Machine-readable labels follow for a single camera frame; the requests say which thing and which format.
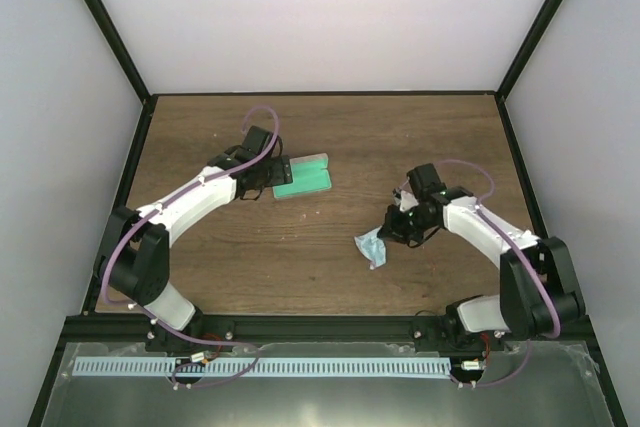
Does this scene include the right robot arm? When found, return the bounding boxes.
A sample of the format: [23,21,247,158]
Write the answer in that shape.
[378,187,586,350]

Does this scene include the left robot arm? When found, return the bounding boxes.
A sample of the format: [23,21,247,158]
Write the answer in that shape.
[95,155,293,351]

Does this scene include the black frame post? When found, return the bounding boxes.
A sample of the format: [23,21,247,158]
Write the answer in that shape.
[497,0,596,98]
[53,0,152,104]

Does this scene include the metal sheet panel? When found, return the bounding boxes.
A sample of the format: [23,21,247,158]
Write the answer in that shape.
[41,342,613,426]

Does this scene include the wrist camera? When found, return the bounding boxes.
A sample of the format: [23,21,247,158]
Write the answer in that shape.
[407,163,446,202]
[241,125,273,155]

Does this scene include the black left frame post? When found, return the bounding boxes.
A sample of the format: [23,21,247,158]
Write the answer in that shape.
[53,0,152,104]

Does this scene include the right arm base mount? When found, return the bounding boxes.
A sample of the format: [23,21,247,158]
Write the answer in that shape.
[410,309,497,353]

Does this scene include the light blue cleaning cloth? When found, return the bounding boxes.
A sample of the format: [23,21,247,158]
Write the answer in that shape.
[354,227,387,270]

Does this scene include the green glasses case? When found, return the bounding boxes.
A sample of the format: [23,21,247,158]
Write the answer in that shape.
[272,153,332,200]

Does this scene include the light blue slotted cable duct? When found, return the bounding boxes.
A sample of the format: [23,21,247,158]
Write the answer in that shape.
[72,356,451,379]

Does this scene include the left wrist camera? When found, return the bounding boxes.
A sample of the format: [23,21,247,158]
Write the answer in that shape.
[241,125,273,155]

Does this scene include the black aluminium front rail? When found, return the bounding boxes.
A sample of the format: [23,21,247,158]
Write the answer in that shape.
[63,314,592,346]

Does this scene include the black right frame post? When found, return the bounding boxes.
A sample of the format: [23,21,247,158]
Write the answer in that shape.
[497,0,596,98]

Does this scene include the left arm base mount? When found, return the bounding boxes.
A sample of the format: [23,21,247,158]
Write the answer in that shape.
[146,308,234,355]

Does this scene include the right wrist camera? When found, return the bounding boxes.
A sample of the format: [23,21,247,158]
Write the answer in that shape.
[407,163,446,202]

